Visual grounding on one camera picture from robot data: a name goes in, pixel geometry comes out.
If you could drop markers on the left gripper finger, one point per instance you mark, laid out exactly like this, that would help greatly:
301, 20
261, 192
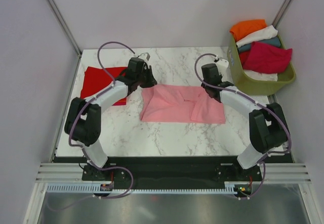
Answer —
150, 80
144, 84

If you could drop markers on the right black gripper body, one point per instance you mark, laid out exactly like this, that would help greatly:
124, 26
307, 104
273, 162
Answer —
205, 86

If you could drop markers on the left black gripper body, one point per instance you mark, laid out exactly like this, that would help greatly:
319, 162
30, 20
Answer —
144, 76

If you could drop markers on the pink t-shirt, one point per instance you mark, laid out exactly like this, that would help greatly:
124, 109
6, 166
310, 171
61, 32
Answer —
180, 104

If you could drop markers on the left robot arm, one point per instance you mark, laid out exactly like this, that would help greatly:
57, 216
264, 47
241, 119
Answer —
83, 122

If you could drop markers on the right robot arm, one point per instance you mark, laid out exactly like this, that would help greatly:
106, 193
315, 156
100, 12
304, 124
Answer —
267, 125

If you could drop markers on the red t-shirt in basket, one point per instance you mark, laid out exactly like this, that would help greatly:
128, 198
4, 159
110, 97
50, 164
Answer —
243, 56

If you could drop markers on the olive green plastic basket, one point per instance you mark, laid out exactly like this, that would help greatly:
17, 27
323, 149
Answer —
251, 86

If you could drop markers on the white cloth basket bottom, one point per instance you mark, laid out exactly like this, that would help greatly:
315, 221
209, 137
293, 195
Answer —
261, 76

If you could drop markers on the folded red t-shirt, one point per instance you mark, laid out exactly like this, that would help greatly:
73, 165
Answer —
96, 79

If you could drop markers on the orange t-shirt in basket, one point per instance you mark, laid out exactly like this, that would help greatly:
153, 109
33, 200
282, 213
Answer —
244, 28

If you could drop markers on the crimson t-shirt in basket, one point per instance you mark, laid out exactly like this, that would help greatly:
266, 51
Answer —
265, 58

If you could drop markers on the white t-shirt in basket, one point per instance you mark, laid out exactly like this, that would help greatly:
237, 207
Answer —
263, 34

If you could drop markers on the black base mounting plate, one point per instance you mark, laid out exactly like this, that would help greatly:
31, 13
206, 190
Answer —
167, 173

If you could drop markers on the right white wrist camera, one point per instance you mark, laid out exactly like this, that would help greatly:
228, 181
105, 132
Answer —
222, 65

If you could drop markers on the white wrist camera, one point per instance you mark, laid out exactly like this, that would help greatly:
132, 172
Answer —
144, 56
222, 65

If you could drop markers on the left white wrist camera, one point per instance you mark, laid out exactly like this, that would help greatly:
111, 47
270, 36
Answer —
144, 56

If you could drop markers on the right aluminium frame post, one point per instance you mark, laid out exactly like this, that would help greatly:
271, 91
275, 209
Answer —
281, 12

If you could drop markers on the aluminium frame post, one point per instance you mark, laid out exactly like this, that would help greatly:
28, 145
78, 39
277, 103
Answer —
281, 12
61, 21

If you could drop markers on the left aluminium frame post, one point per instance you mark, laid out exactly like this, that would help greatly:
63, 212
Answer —
61, 21

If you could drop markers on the white slotted cable duct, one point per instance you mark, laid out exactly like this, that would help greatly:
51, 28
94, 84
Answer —
100, 188

